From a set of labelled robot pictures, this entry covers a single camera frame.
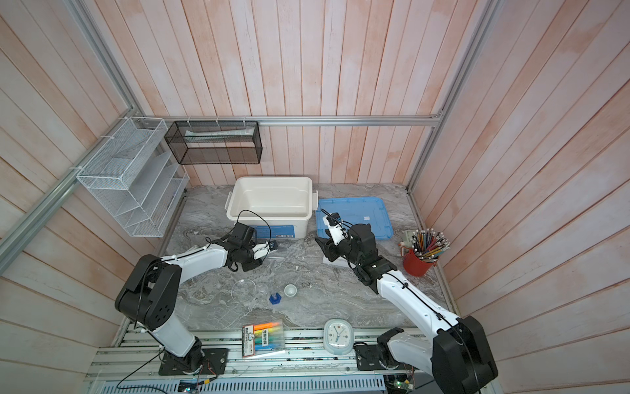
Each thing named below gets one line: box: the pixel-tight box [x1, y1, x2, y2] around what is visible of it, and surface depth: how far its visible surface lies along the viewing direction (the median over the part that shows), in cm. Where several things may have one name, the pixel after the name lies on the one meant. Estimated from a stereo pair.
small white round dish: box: [283, 284, 298, 298], surface depth 87 cm
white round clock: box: [323, 317, 354, 356], surface depth 78 cm
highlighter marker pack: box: [241, 321, 285, 358], surface depth 78 cm
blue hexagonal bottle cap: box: [269, 292, 282, 305], surface depth 87 cm
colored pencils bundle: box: [410, 228, 452, 262], surface depth 84 cm
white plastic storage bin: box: [224, 176, 320, 239], surface depth 104 cm
